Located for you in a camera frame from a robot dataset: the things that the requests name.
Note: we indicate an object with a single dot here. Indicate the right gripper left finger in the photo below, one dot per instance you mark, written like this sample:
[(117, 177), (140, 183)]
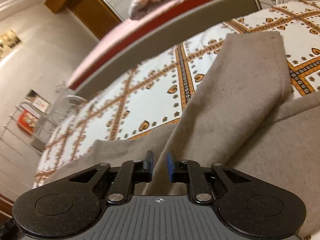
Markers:
[(71, 205)]

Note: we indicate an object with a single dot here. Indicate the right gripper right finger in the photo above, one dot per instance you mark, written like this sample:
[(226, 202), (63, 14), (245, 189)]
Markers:
[(246, 205)]

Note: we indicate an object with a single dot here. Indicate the grey-brown fleece pants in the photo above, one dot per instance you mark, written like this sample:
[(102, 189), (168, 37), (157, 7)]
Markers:
[(242, 115)]

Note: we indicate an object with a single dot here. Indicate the white low drawer cabinet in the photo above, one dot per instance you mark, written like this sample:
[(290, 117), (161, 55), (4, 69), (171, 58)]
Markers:
[(43, 130)]

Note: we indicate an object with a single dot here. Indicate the red picture board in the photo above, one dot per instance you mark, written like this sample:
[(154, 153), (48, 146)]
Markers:
[(27, 122)]

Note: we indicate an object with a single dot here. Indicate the small framed picture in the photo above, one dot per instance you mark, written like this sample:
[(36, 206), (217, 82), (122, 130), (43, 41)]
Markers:
[(38, 101)]

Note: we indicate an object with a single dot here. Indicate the white orange patterned bedsheet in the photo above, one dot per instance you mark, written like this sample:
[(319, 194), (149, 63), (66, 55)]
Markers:
[(155, 92)]

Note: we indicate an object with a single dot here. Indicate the wall picture poster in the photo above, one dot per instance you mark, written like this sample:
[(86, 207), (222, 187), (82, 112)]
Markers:
[(9, 40)]

